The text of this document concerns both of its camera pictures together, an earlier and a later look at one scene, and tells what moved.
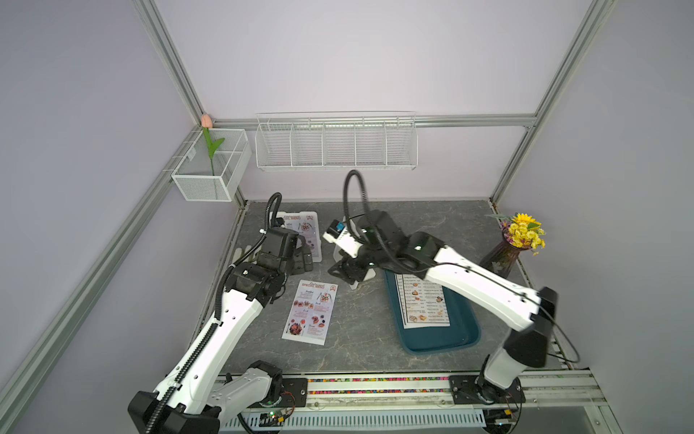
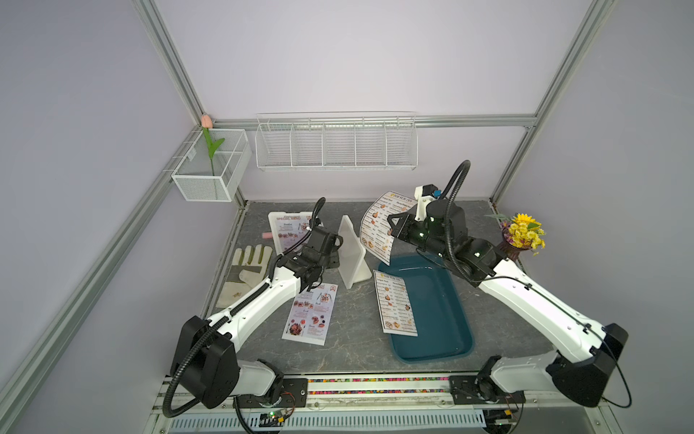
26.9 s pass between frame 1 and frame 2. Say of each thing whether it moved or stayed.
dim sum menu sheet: moved
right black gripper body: moved
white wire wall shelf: stayed
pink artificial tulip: stayed
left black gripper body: moved
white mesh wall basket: stayed
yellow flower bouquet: stayed
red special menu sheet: stayed
